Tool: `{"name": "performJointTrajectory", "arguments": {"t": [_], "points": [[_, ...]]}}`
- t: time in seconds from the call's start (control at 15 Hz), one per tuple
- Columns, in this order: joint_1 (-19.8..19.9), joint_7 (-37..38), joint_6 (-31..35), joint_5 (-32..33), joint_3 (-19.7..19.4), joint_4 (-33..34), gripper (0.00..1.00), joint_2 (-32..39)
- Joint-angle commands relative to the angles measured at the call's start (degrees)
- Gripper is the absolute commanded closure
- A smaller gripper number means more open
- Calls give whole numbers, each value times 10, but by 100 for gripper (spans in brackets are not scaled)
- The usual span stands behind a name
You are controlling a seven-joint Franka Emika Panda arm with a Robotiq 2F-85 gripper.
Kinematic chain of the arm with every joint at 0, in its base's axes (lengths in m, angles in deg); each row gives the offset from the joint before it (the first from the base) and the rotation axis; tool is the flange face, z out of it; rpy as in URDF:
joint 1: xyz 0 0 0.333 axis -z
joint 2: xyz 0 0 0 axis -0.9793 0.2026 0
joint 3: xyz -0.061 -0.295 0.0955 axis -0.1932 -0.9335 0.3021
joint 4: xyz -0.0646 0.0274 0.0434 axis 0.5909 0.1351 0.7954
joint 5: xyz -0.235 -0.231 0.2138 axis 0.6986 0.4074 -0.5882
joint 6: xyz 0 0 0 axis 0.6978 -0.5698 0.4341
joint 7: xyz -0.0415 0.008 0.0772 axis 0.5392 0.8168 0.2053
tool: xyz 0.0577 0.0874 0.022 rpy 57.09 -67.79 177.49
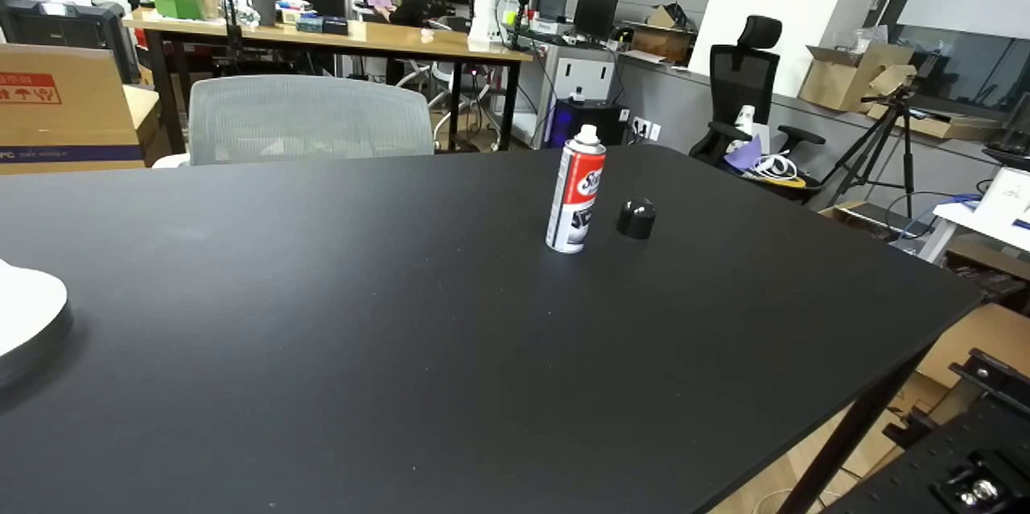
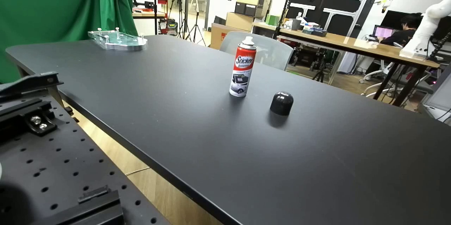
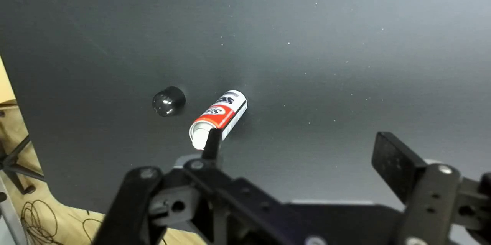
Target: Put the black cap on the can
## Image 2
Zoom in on red and white spray can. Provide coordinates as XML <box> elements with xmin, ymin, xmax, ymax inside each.
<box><xmin>229</xmin><ymin>36</ymin><xmax>257</xmax><ymax>98</ymax></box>

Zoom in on black plastic cap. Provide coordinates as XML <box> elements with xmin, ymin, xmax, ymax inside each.
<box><xmin>270</xmin><ymin>92</ymin><xmax>294</xmax><ymax>116</ymax></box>

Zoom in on grey mesh office chair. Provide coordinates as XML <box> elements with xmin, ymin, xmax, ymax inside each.
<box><xmin>220</xmin><ymin>31</ymin><xmax>294</xmax><ymax>71</ymax></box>

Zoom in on stack of cardboard boxes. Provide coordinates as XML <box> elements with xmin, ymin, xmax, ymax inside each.
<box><xmin>210</xmin><ymin>0</ymin><xmax>272</xmax><ymax>50</ymax></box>

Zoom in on group of black tripods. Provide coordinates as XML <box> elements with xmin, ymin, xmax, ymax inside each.
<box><xmin>168</xmin><ymin>0</ymin><xmax>207</xmax><ymax>46</ymax></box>

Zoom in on black boom stand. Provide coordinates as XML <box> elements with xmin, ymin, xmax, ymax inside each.
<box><xmin>269</xmin><ymin>0</ymin><xmax>315</xmax><ymax>39</ymax></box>

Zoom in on small wooden table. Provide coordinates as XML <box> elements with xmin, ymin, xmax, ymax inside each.
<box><xmin>132</xmin><ymin>10</ymin><xmax>166</xmax><ymax>20</ymax></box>

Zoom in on clear acrylic plate with bolts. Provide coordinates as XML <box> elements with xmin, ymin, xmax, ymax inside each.
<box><xmin>88</xmin><ymin>27</ymin><xmax>148</xmax><ymax>51</ymax></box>

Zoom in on long wooden table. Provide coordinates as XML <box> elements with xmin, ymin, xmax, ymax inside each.
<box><xmin>252</xmin><ymin>22</ymin><xmax>440</xmax><ymax>107</ymax></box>

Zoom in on white office chair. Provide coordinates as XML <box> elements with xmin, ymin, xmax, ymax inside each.
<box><xmin>359</xmin><ymin>59</ymin><xmax>434</xmax><ymax>99</ymax></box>

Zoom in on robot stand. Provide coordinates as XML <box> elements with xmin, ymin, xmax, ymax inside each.
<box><xmin>0</xmin><ymin>91</ymin><xmax>170</xmax><ymax>225</ymax></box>

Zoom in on laptop with pink screen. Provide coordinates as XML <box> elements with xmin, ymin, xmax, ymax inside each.
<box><xmin>373</xmin><ymin>25</ymin><xmax>396</xmax><ymax>39</ymax></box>

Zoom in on black metal block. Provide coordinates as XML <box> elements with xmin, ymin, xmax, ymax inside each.
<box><xmin>33</xmin><ymin>186</ymin><xmax>125</xmax><ymax>225</ymax></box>

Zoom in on person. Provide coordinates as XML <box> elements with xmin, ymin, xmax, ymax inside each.
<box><xmin>378</xmin><ymin>13</ymin><xmax>423</xmax><ymax>47</ymax></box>

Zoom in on dark monitor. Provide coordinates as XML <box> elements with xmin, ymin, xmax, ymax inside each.
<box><xmin>380</xmin><ymin>10</ymin><xmax>451</xmax><ymax>41</ymax></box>

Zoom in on green backdrop cloth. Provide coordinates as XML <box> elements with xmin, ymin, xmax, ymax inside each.
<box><xmin>0</xmin><ymin>0</ymin><xmax>139</xmax><ymax>84</ymax></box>

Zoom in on metal frame shelf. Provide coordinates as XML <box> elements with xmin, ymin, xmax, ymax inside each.
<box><xmin>285</xmin><ymin>0</ymin><xmax>388</xmax><ymax>39</ymax></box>

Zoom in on black clamp bracket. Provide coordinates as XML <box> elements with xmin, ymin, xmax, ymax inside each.
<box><xmin>0</xmin><ymin>72</ymin><xmax>64</xmax><ymax>138</ymax></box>

